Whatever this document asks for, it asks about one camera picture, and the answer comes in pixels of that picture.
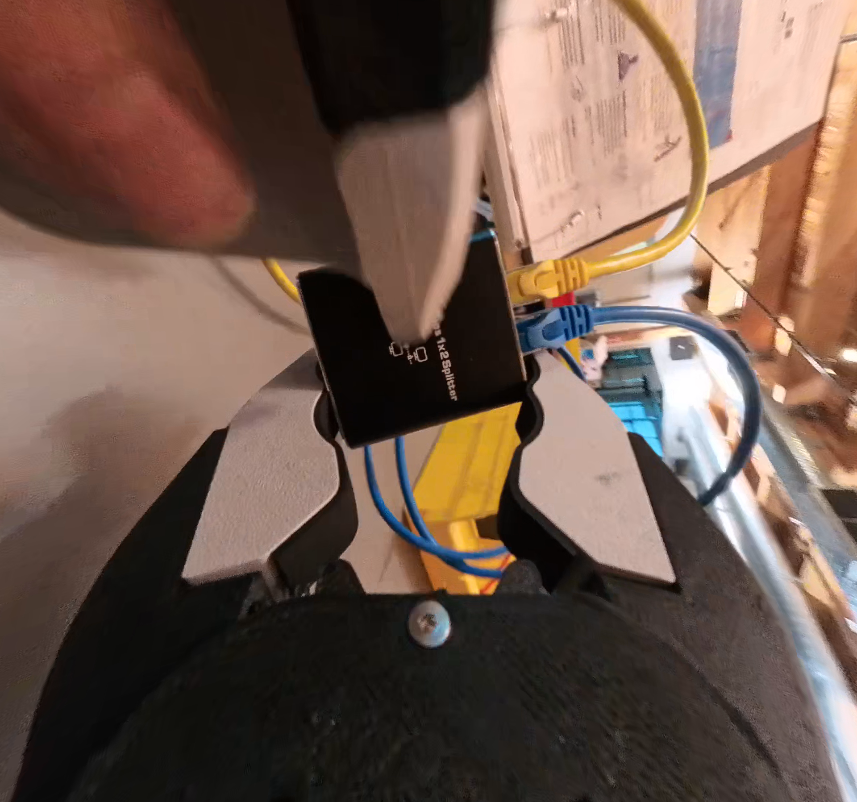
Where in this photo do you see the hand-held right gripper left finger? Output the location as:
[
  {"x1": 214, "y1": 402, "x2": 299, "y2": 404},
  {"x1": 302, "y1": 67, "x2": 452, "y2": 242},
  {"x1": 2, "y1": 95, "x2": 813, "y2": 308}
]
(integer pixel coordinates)
[{"x1": 182, "y1": 352, "x2": 360, "y2": 586}]

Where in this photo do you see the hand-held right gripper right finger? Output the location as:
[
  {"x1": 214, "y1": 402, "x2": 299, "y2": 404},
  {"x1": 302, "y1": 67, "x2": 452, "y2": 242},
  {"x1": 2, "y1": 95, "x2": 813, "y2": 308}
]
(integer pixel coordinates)
[{"x1": 499, "y1": 355, "x2": 677, "y2": 592}]

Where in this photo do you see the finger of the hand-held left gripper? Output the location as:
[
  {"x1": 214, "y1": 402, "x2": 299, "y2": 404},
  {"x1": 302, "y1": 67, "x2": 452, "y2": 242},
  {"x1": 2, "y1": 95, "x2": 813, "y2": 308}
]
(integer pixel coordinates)
[{"x1": 335, "y1": 87, "x2": 491, "y2": 348}]

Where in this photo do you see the yellow plastic bin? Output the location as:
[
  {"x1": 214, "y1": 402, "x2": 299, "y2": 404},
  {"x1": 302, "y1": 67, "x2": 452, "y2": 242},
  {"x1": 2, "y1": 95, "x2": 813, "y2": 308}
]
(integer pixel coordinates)
[{"x1": 404, "y1": 406, "x2": 524, "y2": 597}]

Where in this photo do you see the black network splitter box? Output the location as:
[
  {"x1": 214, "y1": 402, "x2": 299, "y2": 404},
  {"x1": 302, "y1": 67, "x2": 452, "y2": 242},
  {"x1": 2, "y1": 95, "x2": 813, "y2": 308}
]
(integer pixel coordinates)
[{"x1": 296, "y1": 233, "x2": 530, "y2": 449}]

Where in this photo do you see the yellow network cable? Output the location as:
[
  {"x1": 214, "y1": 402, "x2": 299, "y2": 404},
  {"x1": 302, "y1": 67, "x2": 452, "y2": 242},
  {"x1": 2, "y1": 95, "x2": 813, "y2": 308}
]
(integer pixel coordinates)
[{"x1": 261, "y1": 0, "x2": 711, "y2": 308}]

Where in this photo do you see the blue network cable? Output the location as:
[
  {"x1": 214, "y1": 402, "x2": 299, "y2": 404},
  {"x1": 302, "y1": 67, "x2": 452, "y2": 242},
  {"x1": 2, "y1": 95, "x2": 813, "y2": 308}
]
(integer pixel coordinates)
[{"x1": 363, "y1": 303, "x2": 764, "y2": 580}]

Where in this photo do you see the grey desk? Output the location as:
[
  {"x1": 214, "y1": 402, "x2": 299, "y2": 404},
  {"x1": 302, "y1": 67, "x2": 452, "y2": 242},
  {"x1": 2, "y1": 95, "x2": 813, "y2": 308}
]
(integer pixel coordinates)
[{"x1": 0, "y1": 209, "x2": 443, "y2": 802}]

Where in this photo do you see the person's left hand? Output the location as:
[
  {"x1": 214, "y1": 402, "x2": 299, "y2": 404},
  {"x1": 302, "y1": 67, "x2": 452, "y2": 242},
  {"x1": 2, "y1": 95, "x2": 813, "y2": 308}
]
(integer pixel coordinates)
[{"x1": 0, "y1": 0, "x2": 257, "y2": 250}]

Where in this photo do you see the instruction sheet stand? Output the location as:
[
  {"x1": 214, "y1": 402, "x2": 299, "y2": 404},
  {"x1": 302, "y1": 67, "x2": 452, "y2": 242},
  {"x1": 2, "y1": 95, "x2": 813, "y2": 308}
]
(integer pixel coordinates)
[{"x1": 485, "y1": 0, "x2": 846, "y2": 267}]

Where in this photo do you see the silver ventilation duct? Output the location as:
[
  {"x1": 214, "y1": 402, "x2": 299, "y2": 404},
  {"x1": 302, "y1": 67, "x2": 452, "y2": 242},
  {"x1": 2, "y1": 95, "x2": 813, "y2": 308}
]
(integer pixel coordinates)
[{"x1": 676, "y1": 414, "x2": 857, "y2": 802}]

